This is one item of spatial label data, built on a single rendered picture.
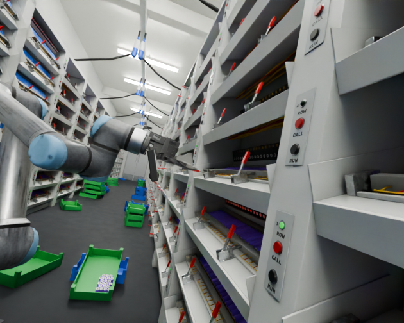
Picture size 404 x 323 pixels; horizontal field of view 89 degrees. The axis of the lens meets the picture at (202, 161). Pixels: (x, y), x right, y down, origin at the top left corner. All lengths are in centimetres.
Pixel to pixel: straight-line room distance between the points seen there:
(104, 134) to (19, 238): 56
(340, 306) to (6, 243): 103
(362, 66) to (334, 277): 28
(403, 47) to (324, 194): 18
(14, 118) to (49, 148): 23
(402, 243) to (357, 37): 28
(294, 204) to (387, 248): 12
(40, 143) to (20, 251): 54
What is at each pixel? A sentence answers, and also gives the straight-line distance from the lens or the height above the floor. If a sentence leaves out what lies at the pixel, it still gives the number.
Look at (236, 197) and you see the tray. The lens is 53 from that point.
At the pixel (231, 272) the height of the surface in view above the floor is 54.
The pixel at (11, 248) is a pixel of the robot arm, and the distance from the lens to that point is 109.
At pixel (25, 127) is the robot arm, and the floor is 77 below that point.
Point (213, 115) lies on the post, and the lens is 101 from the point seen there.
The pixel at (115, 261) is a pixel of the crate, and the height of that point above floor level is 10.
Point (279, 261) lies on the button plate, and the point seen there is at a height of 63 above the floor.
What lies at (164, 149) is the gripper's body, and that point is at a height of 80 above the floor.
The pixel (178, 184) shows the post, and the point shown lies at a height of 64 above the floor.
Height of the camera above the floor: 73
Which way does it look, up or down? 5 degrees up
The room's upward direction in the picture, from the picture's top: 12 degrees clockwise
